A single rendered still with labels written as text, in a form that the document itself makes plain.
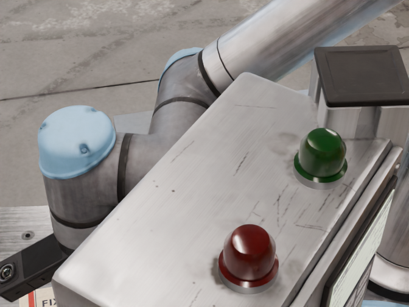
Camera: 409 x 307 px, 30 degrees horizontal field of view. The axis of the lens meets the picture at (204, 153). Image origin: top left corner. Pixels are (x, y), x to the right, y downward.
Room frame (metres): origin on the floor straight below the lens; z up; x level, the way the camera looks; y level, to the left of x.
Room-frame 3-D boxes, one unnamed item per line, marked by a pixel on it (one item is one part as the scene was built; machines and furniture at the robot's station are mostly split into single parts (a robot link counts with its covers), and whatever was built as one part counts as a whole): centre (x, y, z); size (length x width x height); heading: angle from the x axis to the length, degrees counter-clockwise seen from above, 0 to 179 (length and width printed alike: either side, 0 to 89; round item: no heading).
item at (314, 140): (0.26, -0.06, 1.49); 0.03 x 0.03 x 0.02
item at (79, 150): (0.54, 0.12, 1.19); 0.09 x 0.08 x 0.11; 85
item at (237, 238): (0.20, -0.02, 1.49); 0.03 x 0.03 x 0.02
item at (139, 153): (0.55, 0.03, 1.18); 0.11 x 0.11 x 0.08; 85
